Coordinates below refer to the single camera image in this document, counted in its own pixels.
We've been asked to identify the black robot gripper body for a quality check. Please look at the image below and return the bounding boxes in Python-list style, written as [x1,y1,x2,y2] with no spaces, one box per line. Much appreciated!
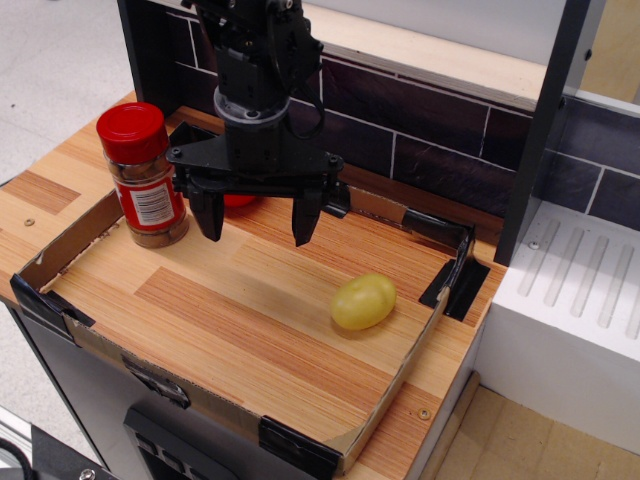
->
[168,91,343,207]

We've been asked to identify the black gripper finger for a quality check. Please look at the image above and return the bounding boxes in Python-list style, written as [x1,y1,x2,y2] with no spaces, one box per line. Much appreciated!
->
[187,185,225,241]
[292,189,324,247]

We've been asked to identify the red-capped spice bottle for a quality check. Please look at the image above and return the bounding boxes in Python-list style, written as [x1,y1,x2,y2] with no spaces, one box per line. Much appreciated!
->
[96,102,189,249]

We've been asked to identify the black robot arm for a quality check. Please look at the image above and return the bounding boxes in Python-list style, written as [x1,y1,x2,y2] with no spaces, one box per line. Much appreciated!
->
[167,1,344,246]

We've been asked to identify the cardboard fence with black tape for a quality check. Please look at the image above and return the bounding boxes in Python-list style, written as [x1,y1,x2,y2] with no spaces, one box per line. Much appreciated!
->
[9,122,492,478]

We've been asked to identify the red tomato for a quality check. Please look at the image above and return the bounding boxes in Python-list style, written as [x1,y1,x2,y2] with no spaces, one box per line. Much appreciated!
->
[224,194,257,208]

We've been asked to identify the yellow potato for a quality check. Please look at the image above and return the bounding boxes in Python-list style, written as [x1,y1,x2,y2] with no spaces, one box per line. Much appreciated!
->
[330,273,397,331]

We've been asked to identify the light wooden shelf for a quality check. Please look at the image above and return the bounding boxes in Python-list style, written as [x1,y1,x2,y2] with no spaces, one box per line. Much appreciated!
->
[304,3,546,112]

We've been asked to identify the white ribbed sink drainboard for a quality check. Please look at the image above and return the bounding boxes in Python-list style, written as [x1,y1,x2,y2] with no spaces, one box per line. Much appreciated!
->
[475,202,639,453]

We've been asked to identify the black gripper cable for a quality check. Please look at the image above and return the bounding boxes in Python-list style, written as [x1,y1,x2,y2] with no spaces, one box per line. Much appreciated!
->
[286,44,327,141]

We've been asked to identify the dark grey vertical post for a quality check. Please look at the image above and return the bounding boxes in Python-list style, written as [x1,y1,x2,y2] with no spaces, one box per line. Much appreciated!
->
[494,1,604,266]

